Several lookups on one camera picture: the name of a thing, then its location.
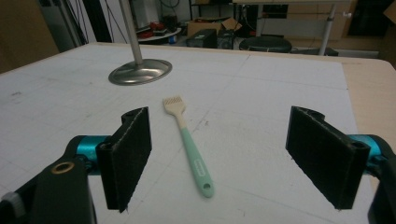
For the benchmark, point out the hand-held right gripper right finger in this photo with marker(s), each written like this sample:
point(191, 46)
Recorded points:
point(323, 155)

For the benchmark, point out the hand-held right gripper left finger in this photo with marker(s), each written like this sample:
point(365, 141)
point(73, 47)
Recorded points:
point(126, 155)

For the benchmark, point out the mint green silicone basting brush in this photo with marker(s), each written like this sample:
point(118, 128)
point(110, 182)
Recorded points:
point(193, 152)

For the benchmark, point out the metal stand with round base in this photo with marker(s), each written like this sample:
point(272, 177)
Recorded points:
point(137, 67)

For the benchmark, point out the round white side table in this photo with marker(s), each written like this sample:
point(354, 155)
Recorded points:
point(158, 34)

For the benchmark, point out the black round stool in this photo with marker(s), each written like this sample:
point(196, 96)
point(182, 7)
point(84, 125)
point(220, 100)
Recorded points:
point(265, 44)

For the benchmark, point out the white table leg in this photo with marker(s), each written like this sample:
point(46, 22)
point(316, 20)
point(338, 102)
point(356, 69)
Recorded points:
point(328, 28)

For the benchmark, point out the black box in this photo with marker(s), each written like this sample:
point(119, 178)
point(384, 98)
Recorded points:
point(201, 39)

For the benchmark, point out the open cardboard box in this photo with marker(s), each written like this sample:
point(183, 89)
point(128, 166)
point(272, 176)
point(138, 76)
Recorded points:
point(213, 26)

